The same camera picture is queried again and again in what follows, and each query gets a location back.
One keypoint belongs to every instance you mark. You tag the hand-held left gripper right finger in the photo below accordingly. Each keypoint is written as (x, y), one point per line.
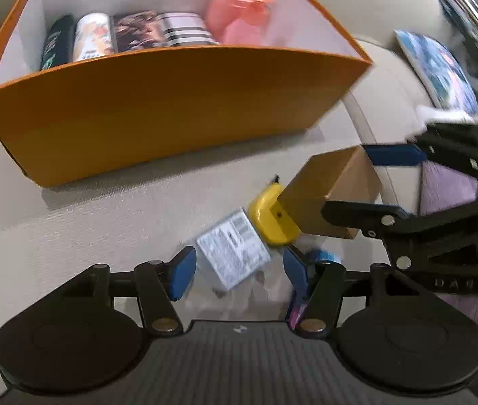
(295, 274)

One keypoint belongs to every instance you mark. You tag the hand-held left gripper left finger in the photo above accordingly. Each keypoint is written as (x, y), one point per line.
(182, 276)

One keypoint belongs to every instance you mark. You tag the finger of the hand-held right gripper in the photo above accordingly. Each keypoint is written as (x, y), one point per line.
(395, 155)
(361, 215)

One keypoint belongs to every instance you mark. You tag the white labelled packet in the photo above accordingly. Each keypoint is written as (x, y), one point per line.
(230, 253)

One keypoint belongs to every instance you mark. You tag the small brown cardboard box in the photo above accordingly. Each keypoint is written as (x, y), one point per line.
(310, 194)

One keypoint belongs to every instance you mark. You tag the orange cardboard storage box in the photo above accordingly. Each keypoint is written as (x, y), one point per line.
(158, 114)

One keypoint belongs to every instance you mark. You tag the light blue packet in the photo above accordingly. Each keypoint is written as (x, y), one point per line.
(325, 257)

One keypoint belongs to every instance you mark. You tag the clear plastic bag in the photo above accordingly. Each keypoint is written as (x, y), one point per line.
(264, 293)

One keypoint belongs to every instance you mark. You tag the yellow plastic case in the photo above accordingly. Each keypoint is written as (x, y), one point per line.
(270, 225)

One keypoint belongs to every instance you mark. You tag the purple cloth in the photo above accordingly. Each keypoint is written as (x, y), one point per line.
(449, 185)

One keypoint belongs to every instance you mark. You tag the blue cover magazine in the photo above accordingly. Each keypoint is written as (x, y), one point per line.
(437, 67)

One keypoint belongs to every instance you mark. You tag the beige sofa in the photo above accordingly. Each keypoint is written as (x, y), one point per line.
(95, 228)

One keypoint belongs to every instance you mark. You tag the pink plastic bottle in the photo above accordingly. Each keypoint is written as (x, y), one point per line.
(239, 12)

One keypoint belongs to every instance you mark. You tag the black white striped can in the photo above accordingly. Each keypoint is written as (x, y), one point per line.
(188, 29)

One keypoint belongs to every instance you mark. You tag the dark printed can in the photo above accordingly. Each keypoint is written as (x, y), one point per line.
(137, 31)

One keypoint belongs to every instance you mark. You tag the white printed can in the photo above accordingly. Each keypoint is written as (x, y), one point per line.
(93, 38)

